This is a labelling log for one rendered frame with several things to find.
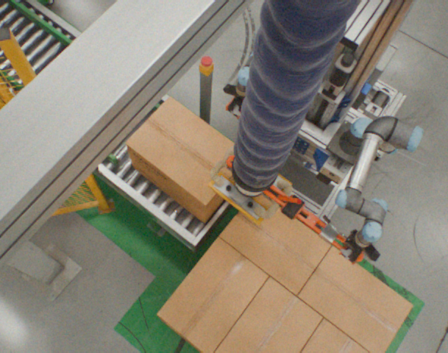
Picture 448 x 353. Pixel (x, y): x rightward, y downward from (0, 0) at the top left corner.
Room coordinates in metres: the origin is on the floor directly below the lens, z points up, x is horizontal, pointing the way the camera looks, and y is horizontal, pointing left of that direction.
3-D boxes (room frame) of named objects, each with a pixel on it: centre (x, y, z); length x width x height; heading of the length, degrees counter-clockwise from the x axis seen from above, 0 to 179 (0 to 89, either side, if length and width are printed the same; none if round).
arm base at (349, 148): (1.25, -0.70, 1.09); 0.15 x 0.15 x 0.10
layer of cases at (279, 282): (0.34, -0.49, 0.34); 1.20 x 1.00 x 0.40; 60
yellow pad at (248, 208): (0.79, -0.09, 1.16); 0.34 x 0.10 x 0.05; 59
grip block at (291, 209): (0.75, -0.36, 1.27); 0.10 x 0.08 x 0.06; 149
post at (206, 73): (1.66, 0.20, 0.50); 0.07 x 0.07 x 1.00; 60
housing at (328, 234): (0.64, -0.54, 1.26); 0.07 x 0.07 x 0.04; 59
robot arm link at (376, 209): (0.69, -0.66, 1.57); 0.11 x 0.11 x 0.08; 74
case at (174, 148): (1.11, 0.23, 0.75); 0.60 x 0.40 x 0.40; 60
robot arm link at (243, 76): (1.25, -0.04, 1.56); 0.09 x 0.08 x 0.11; 161
